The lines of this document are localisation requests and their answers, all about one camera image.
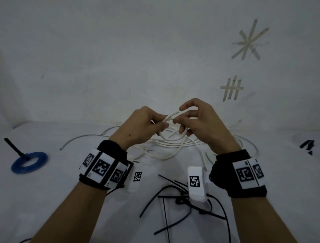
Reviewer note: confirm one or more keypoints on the person's left hand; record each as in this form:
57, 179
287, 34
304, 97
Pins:
136, 127

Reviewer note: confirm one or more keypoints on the person's right hand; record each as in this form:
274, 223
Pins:
212, 127

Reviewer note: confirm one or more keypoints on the person's right thumb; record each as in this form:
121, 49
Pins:
186, 118

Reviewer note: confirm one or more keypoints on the person's left thumb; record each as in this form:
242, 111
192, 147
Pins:
162, 127

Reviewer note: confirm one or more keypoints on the person's left forearm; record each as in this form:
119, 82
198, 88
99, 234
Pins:
75, 212

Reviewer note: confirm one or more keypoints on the person's right forearm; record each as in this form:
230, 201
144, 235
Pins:
257, 220

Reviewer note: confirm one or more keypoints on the black wristband with marker tags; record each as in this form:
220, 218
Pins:
103, 165
240, 172

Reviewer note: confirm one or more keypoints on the blue tape roll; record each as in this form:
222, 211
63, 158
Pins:
17, 168

